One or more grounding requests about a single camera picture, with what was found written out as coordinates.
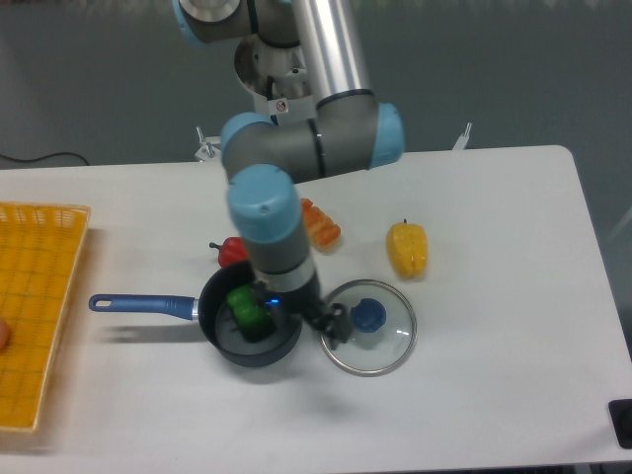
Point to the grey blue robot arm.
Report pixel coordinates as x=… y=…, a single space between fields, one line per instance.
x=264 y=160

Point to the dark pot with blue handle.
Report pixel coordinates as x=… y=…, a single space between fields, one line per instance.
x=249 y=346

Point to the black device at table edge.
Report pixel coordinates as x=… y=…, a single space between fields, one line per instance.
x=620 y=412

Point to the green bell pepper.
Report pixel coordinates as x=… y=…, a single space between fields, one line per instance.
x=253 y=321

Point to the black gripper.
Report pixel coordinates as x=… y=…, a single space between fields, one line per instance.
x=306 y=304

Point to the glass lid with blue knob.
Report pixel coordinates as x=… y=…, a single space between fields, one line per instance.
x=384 y=328

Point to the yellow woven basket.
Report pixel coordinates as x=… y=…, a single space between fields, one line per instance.
x=41 y=245

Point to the orange bell pepper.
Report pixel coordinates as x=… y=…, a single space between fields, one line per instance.
x=323 y=233

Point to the yellow bell pepper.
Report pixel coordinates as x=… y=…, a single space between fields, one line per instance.
x=407 y=249

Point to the white table mounting bracket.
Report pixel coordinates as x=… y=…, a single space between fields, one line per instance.
x=209 y=147

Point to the red bell pepper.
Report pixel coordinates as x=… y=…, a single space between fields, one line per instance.
x=230 y=251

